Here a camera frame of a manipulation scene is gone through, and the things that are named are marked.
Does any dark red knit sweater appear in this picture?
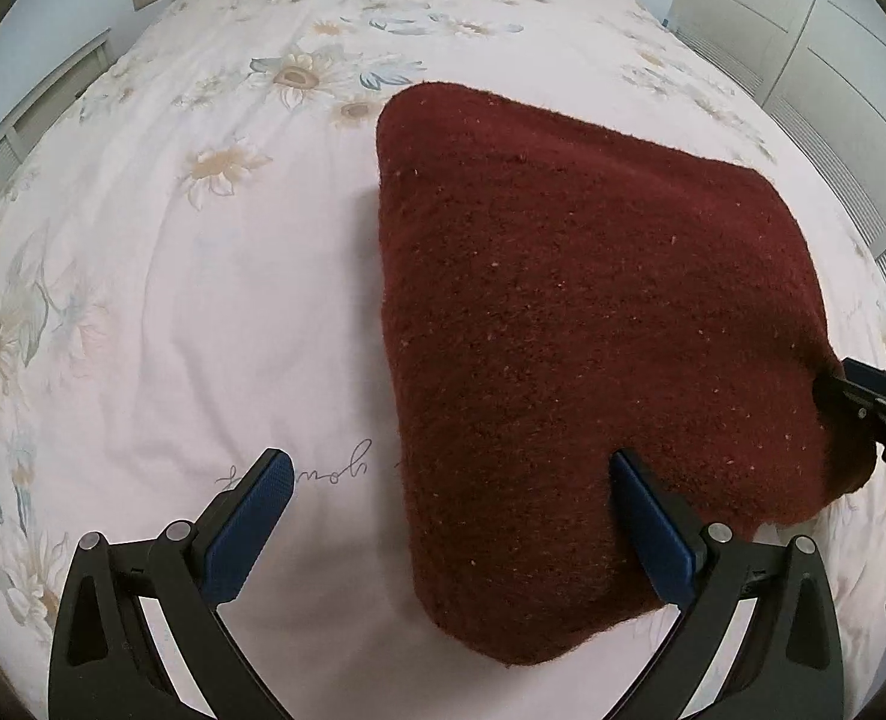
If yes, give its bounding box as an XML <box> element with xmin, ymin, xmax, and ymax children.
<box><xmin>376</xmin><ymin>83</ymin><xmax>876</xmax><ymax>665</ymax></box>

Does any white wardrobe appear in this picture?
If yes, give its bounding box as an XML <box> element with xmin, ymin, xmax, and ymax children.
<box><xmin>668</xmin><ymin>0</ymin><xmax>886</xmax><ymax>277</ymax></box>

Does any pink floral bed cover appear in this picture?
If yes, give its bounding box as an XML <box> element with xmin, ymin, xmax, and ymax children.
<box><xmin>0</xmin><ymin>0</ymin><xmax>886</xmax><ymax>718</ymax></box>

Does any white low cabinet left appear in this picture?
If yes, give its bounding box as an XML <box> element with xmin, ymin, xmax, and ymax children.
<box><xmin>0</xmin><ymin>29</ymin><xmax>111</xmax><ymax>193</ymax></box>

